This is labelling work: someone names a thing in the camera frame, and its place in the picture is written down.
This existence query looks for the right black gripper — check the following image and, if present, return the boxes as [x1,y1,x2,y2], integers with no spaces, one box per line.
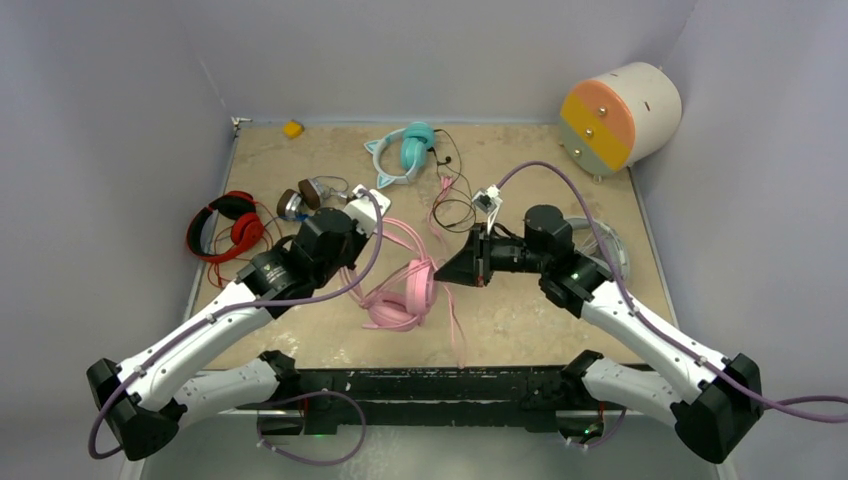
[434,224,548,290]

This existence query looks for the brown silver headphones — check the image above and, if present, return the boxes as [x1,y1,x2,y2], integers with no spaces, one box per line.
[275,175,350,221]

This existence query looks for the pink headphones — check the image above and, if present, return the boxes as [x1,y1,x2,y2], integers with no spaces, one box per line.
[347,217,468,368]

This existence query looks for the white grey headphones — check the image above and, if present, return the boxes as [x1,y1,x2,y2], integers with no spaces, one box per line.
[565,216,631,280]

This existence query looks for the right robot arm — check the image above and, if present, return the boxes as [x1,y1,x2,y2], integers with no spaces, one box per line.
[434,205,764,464]

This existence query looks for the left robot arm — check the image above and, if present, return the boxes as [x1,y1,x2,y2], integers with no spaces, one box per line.
[86,199,387,461]

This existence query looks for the red black headphones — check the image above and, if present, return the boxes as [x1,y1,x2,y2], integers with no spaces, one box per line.
[185,190,282,288]

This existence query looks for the teal cat ear headphones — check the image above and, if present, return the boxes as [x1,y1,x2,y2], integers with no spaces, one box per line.
[363,121,477,233]

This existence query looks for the small yellow block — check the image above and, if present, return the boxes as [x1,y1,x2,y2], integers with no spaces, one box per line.
[281,120,305,139]

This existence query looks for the round pastel drawer cabinet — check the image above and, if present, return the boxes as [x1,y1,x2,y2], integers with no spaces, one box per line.
[559,62,683,177]

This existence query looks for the aluminium frame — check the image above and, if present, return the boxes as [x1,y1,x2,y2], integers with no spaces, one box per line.
[119,119,737,480]

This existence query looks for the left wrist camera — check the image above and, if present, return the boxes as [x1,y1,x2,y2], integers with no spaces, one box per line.
[343,184,391,236]

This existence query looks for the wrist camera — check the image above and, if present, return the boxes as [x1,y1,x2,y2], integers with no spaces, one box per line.
[343,184,391,236]
[472,184,503,234]

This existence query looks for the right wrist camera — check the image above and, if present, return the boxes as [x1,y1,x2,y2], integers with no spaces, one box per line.
[472,184,503,234]

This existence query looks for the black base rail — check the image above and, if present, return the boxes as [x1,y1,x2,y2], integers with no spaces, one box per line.
[231,354,631,439]

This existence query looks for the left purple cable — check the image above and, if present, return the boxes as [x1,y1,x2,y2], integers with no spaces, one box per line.
[87,188,368,467]

